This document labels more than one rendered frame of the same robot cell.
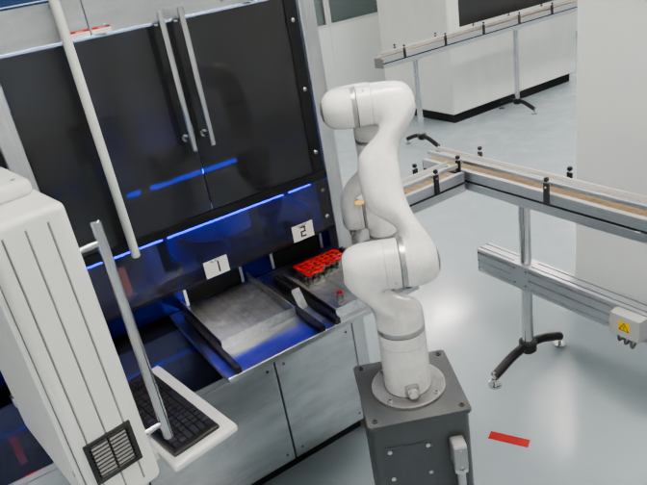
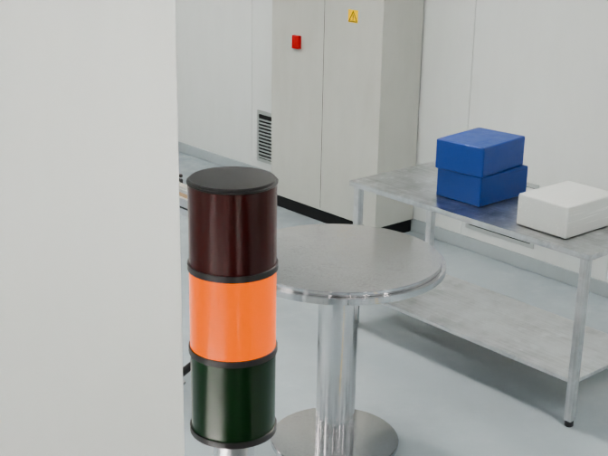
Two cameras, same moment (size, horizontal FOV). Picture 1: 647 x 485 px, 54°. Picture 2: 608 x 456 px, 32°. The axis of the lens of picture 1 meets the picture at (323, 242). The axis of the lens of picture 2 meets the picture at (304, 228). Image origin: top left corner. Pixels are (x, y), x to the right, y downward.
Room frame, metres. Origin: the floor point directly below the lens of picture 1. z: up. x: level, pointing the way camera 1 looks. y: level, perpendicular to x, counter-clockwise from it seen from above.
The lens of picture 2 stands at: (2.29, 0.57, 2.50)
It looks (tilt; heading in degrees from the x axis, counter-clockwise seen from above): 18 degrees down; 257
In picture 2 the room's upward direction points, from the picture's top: 1 degrees clockwise
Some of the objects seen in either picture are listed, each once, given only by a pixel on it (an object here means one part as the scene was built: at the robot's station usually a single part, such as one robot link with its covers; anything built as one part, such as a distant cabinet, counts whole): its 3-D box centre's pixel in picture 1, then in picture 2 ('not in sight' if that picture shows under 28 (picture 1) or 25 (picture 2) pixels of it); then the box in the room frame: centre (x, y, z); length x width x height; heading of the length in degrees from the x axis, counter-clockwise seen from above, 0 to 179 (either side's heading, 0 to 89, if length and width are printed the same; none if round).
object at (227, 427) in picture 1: (154, 421); not in sight; (1.46, 0.56, 0.79); 0.45 x 0.28 x 0.03; 38
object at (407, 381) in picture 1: (404, 357); not in sight; (1.33, -0.15, 0.95); 0.19 x 0.19 x 0.18
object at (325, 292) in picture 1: (340, 279); not in sight; (1.89, -0.03, 0.90); 0.34 x 0.26 x 0.04; 28
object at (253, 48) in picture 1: (252, 102); not in sight; (2.04, 0.14, 1.51); 0.43 x 0.01 x 0.59; 119
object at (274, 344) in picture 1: (292, 301); not in sight; (1.85, 0.14, 0.87); 0.70 x 0.48 x 0.02; 119
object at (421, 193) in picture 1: (394, 196); not in sight; (2.48, -0.32, 0.92); 0.69 x 0.16 x 0.16; 119
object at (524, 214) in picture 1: (526, 279); not in sight; (2.40, -0.85, 0.46); 0.09 x 0.09 x 0.77; 29
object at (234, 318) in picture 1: (236, 308); not in sight; (1.83, 0.32, 0.90); 0.34 x 0.26 x 0.04; 29
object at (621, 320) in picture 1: (628, 324); not in sight; (1.90, -1.04, 0.50); 0.12 x 0.05 x 0.09; 29
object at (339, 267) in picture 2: not in sight; (337, 350); (1.17, -3.71, 0.47); 0.94 x 0.94 x 0.93
